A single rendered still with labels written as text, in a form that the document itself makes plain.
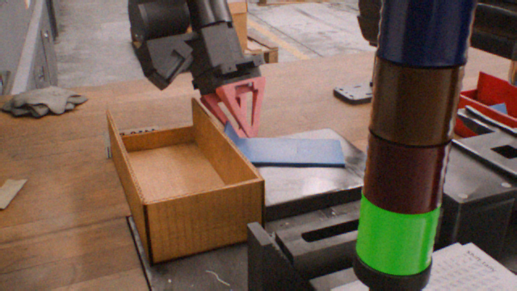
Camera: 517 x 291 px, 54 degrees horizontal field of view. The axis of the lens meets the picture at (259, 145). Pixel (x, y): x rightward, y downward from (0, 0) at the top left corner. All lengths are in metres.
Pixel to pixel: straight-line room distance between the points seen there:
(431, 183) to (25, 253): 0.42
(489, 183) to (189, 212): 0.27
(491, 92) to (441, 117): 0.69
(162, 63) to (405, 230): 0.44
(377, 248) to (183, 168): 0.43
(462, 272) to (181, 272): 0.25
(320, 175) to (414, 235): 0.37
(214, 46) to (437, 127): 0.46
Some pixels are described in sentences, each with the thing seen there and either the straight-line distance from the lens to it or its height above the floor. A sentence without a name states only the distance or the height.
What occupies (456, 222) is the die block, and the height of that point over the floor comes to 0.97.
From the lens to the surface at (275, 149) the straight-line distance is 0.66.
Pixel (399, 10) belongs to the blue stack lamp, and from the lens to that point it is 0.21.
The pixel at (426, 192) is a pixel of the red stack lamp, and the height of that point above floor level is 1.10.
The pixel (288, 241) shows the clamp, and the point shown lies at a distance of 0.41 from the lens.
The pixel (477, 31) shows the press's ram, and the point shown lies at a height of 1.12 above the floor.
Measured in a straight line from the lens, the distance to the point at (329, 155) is 0.65.
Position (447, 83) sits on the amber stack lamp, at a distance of 0.22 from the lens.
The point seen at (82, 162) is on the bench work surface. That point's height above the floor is 0.90.
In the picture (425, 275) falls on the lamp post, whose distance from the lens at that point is 0.27.
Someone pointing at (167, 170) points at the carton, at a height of 0.91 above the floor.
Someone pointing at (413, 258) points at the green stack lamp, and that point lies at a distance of 0.26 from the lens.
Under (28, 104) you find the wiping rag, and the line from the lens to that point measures 0.91.
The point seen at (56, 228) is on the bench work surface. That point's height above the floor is 0.90.
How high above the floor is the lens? 1.21
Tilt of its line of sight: 26 degrees down
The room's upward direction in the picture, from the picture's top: straight up
